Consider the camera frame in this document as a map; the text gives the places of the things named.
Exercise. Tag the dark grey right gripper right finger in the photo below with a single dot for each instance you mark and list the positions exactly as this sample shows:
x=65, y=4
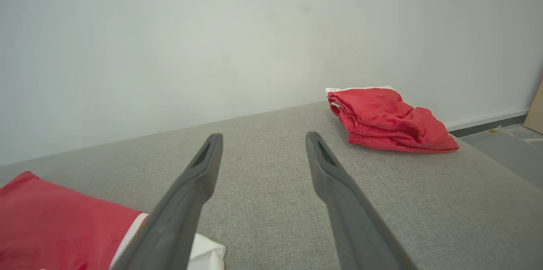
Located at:
x=352, y=219

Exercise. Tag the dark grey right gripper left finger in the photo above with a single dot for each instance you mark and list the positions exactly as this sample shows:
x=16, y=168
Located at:
x=178, y=215

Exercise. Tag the red shorts with white waistband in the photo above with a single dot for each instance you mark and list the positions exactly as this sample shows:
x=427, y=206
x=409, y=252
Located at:
x=382, y=121

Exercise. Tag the red and white basketball jersey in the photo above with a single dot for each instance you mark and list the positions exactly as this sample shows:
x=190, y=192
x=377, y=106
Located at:
x=55, y=223

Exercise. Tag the grey fabric sofa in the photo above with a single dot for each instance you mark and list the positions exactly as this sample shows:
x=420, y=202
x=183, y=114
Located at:
x=263, y=185

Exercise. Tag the beige board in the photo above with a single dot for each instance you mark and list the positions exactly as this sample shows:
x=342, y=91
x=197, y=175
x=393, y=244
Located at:
x=536, y=111

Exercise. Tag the white wall baseboard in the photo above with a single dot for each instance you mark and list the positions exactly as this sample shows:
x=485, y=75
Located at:
x=488, y=121

